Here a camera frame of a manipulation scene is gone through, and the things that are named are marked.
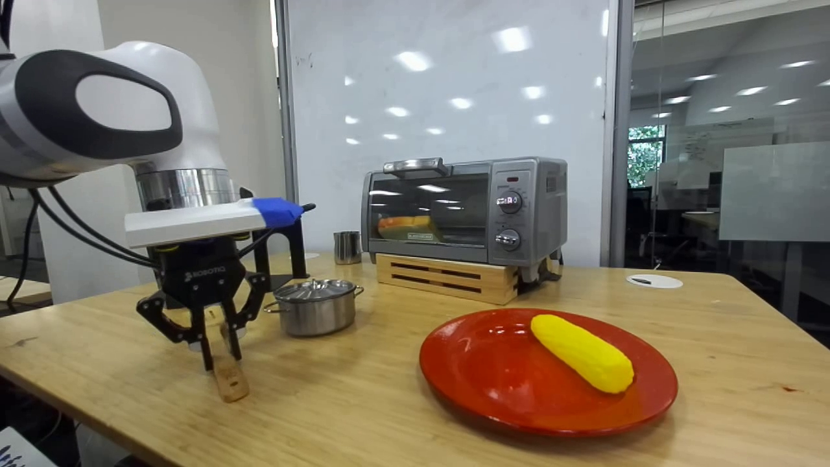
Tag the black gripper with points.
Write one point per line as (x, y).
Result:
(197, 275)

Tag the wooden slotted spatula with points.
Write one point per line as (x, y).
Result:
(228, 373)

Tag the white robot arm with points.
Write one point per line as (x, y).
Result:
(141, 104)

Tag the red plate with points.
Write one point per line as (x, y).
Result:
(490, 369)

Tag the small steel pot with lid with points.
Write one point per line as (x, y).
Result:
(316, 306)

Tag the small steel cup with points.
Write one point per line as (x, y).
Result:
(347, 248)

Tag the wooden slatted stand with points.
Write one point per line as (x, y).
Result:
(492, 283)

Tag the whiteboard panel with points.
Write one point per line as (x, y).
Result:
(376, 82)

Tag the silver toaster oven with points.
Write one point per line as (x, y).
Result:
(503, 210)

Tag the yellow toy corn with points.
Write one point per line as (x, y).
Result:
(599, 362)

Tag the white table grommet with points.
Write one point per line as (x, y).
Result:
(654, 280)

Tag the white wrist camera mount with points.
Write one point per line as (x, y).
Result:
(210, 221)

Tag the black metal bracket stand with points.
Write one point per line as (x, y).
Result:
(295, 243)

